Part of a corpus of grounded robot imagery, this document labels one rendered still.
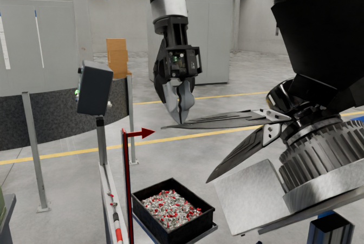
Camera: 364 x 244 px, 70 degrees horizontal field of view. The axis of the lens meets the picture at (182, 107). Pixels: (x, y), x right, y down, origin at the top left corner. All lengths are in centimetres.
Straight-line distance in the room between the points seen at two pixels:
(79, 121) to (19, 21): 447
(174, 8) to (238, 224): 49
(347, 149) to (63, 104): 200
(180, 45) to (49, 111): 182
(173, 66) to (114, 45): 807
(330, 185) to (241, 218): 22
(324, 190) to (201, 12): 664
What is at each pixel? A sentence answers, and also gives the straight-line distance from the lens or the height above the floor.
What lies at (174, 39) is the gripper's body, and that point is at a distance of 51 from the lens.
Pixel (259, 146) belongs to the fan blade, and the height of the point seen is 107.
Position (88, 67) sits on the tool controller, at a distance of 105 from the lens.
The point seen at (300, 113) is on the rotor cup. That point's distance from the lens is 67.
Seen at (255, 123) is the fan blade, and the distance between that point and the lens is 57.
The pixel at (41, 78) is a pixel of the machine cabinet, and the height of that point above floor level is 42.
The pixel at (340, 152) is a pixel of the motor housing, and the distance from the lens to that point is 59.
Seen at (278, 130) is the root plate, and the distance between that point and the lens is 73.
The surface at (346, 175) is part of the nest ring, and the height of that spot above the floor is 113.
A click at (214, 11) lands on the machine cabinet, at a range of 718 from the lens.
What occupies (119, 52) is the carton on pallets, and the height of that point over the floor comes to 80.
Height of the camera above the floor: 137
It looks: 16 degrees down
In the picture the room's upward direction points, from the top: straight up
